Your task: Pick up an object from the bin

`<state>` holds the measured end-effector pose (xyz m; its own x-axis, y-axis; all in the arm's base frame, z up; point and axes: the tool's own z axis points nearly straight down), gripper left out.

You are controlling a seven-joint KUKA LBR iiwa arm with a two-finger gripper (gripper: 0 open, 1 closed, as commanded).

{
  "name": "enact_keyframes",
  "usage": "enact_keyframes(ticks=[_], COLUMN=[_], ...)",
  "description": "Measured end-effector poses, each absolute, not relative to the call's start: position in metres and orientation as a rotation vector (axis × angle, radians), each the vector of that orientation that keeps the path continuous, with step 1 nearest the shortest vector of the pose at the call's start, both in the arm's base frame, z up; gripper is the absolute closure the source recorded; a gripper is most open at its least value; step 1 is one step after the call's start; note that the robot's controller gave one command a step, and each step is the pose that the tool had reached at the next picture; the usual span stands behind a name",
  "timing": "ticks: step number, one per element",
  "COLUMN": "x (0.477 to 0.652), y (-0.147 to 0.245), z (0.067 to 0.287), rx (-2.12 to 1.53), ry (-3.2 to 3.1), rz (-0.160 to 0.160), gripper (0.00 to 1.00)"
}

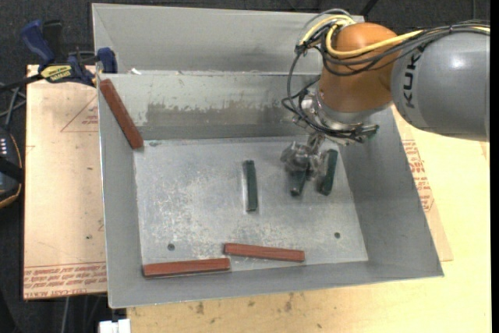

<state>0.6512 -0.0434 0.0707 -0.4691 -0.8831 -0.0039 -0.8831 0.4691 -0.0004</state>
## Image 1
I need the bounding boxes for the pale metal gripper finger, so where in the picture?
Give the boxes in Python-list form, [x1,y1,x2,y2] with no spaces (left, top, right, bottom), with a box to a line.
[306,151,325,179]
[279,141,307,173]

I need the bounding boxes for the dark green block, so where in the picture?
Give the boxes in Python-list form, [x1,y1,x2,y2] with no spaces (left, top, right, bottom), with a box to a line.
[289,166,310,197]
[317,148,339,197]
[242,159,260,213]

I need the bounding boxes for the red-brown flat block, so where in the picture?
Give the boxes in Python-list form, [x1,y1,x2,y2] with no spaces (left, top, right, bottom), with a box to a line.
[141,257,232,278]
[99,79,145,151]
[223,243,306,264]

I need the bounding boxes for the grey metal bin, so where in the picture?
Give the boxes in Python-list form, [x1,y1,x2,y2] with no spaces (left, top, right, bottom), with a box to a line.
[91,2,445,310]

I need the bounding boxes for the brown cardboard board, red print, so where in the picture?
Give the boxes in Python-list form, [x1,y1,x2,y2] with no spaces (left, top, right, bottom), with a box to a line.
[23,64,454,301]

